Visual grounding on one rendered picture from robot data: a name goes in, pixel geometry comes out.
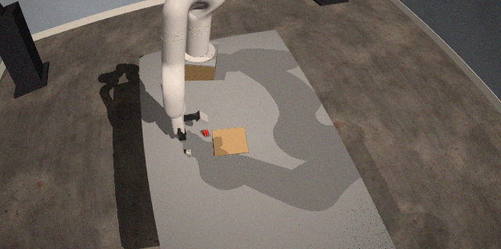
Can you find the tan mat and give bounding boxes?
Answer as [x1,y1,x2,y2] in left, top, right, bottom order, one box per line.
[212,127,249,156]

